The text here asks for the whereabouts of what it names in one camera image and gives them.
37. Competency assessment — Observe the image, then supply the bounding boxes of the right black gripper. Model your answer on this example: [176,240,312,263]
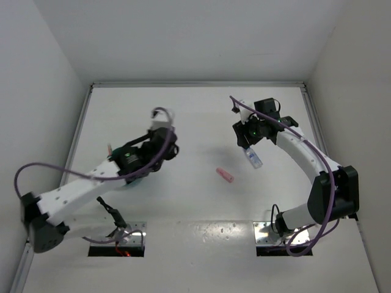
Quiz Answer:
[233,112,265,149]

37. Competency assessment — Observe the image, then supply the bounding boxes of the clear blue spray bottle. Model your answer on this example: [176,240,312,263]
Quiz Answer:
[244,148,263,169]

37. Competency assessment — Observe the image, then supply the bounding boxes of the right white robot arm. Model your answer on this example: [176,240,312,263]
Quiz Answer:
[231,98,359,237]

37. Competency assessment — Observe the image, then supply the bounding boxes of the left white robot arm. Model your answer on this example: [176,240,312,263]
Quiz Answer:
[19,126,180,253]

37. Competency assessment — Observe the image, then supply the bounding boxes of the teal divided round container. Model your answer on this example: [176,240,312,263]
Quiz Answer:
[111,146,144,187]

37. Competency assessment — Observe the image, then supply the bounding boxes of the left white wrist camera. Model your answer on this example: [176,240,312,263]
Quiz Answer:
[150,111,175,131]

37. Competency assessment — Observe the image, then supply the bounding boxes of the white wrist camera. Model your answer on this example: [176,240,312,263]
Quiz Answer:
[232,99,254,125]
[150,111,175,131]

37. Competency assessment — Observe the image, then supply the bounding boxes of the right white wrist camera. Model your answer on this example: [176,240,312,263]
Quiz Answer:
[232,99,254,125]

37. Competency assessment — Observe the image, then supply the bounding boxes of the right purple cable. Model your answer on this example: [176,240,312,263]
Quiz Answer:
[229,96,340,257]

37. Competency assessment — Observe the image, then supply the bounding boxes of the purple cable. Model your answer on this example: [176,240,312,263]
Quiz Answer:
[229,96,340,257]
[14,107,177,245]

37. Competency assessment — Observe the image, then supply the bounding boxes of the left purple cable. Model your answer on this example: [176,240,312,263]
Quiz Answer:
[14,107,177,245]

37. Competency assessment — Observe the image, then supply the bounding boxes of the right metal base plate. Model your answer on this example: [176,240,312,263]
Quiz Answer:
[253,222,310,247]

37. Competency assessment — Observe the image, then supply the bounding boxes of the metal base plate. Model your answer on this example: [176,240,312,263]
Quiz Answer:
[253,222,310,247]
[108,222,147,249]

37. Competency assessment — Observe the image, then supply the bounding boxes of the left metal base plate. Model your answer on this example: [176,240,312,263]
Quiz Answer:
[108,222,147,249]

